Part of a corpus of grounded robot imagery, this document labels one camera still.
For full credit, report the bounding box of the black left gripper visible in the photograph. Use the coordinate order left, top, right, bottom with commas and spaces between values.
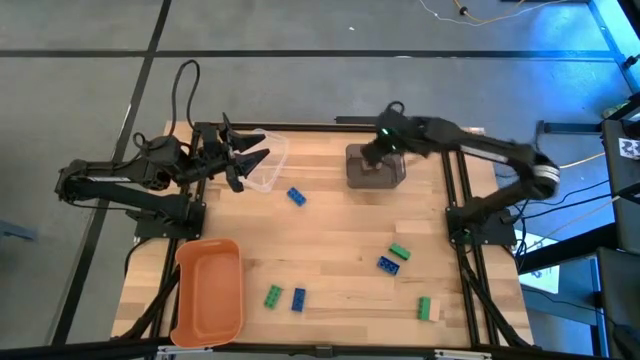
187, 122, 272, 195

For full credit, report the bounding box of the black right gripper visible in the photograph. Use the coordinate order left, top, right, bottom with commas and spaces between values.
359, 112, 416, 176

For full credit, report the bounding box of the grey plastic bin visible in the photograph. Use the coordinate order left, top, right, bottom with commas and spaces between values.
344, 143, 407, 190

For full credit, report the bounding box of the clear plastic container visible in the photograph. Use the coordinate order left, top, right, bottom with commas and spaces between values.
238, 128, 290, 195

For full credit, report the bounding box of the black flat bar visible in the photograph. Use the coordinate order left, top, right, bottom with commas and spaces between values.
334, 115, 386, 126

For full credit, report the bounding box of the orange plastic bin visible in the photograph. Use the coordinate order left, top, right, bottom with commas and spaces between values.
169, 237, 246, 349

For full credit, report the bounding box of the white paper sheet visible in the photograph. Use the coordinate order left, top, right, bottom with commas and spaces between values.
519, 234, 561, 295

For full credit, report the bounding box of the black and white marker tag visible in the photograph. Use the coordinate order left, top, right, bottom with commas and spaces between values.
618, 138, 640, 161

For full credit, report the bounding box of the black aluminium table frame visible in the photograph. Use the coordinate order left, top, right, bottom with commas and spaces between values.
112, 112, 534, 351

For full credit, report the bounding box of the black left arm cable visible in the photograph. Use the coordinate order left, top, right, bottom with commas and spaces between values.
169, 58, 202, 139

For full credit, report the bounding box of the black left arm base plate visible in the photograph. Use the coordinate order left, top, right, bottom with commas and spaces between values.
133, 199, 207, 240

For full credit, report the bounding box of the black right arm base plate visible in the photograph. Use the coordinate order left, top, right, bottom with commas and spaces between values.
445, 204, 517, 247

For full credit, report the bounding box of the white floor cable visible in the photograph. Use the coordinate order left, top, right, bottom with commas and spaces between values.
417, 0, 594, 27

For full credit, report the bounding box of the yellow floor cable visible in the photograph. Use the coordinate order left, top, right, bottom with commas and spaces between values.
452, 0, 526, 25

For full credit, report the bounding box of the thin yellow cable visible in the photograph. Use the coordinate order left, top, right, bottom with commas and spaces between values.
558, 152, 607, 170

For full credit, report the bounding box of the black camera mount beam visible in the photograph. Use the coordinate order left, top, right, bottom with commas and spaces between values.
0, 337, 640, 360

